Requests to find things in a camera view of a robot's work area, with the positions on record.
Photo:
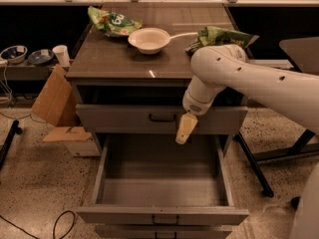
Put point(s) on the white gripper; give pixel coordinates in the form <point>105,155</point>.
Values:
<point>193,106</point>

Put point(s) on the grey top drawer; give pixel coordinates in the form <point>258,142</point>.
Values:
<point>157,119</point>

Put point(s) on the grey drawer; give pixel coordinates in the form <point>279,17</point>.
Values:
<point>157,119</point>
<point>152,180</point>
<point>160,232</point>

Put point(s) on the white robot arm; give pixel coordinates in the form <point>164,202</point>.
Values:
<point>293,95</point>

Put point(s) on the grey middle drawer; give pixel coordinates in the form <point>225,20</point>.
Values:
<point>152,180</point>

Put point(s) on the grey drawer cabinet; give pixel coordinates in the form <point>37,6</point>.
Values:
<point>109,71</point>

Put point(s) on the grey bottom drawer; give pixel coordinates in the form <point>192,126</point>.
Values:
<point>160,232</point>

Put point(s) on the black stand base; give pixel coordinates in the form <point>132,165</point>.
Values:
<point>281,179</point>

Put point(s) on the green chip bag right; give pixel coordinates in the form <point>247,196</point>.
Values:
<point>215,36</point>

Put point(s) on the green chip bag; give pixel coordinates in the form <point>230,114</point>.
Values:
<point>215,36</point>
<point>112,24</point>

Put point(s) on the white spoon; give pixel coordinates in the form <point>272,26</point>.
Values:
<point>183,35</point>

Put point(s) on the white bowl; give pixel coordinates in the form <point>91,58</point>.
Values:
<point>149,41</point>

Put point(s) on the green chip bag left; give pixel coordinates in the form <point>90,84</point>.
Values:
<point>112,24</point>

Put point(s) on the brown cardboard box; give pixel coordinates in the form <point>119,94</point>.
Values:
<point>56,105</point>

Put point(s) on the white paper cup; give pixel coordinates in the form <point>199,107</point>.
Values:
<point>61,53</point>

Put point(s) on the blue bowl with card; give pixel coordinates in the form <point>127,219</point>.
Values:
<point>41,57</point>

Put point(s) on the black pole left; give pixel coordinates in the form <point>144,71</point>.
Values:
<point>14,129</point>

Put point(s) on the blue bowl far left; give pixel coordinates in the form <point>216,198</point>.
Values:
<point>14,54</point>

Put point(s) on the grey side shelf left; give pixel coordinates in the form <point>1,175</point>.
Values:
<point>26,72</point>

